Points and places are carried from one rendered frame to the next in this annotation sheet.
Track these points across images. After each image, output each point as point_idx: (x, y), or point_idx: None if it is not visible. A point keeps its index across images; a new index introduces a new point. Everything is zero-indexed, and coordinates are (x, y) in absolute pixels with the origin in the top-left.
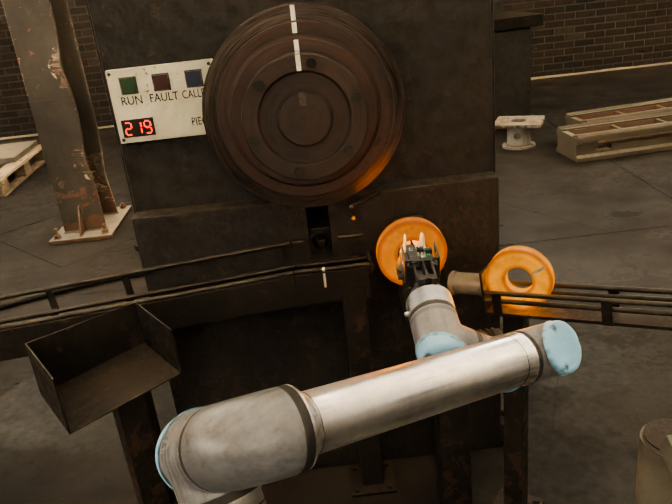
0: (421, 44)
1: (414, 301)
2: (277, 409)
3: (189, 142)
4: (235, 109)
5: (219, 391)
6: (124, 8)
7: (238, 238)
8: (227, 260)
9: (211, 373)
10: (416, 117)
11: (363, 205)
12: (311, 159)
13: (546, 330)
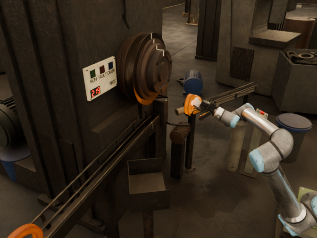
0: None
1: (220, 112)
2: (288, 131)
3: (105, 92)
4: (145, 73)
5: (118, 187)
6: (88, 38)
7: (124, 124)
8: (121, 134)
9: (117, 182)
10: None
11: None
12: (162, 85)
13: (250, 105)
